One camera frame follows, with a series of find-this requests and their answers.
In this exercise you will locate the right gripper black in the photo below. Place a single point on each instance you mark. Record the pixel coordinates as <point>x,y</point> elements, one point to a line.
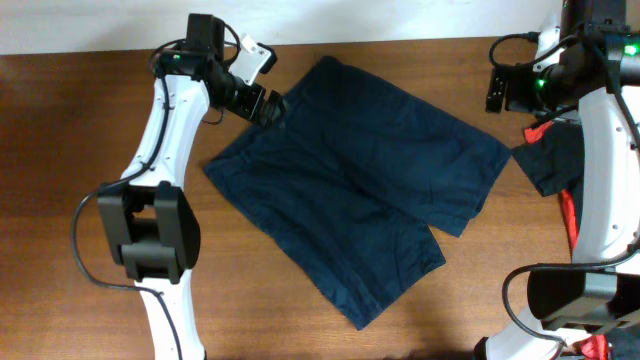
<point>518,79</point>

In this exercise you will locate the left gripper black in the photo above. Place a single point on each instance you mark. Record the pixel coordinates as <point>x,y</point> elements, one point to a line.
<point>267,114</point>

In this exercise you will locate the navy blue shorts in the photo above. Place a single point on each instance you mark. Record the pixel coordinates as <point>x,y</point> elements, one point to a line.
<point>353,181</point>

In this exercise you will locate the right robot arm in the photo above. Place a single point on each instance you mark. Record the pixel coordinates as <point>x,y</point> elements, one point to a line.
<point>586,69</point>

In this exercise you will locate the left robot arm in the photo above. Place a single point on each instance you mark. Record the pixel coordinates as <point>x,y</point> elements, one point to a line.
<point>151,230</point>

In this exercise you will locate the red garment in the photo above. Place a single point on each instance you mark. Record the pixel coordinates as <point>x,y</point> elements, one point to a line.
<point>531,136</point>

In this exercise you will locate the dark navy t-shirt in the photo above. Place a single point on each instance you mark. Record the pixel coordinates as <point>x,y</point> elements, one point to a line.
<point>556,161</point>

